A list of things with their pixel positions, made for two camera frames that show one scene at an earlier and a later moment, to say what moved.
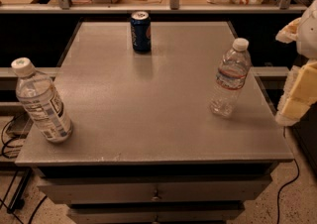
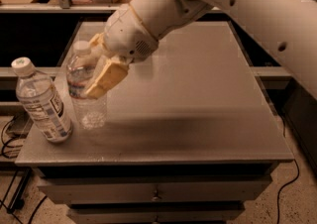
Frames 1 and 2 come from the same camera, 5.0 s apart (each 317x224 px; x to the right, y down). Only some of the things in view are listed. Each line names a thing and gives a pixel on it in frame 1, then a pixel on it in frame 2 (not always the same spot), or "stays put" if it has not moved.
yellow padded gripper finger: (299, 93) to (110, 74)
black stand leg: (17, 202) stays put
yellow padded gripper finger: (289, 33) to (97, 40)
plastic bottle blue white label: (41, 102) stays put
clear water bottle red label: (232, 74) to (90, 112)
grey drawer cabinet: (146, 145) stays put
